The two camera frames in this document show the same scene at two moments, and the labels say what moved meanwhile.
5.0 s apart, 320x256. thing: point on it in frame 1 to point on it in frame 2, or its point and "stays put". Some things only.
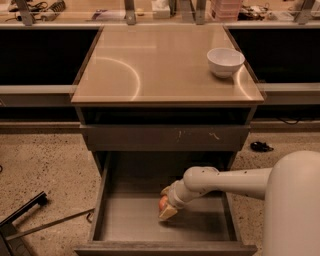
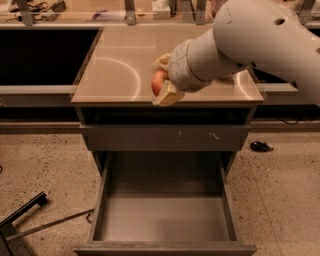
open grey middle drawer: (126, 189) stays put
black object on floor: (260, 146) stays put
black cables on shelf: (39, 10) stays put
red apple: (162, 202) to (157, 81)
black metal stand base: (16, 246) stays put
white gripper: (173, 197) to (179, 69)
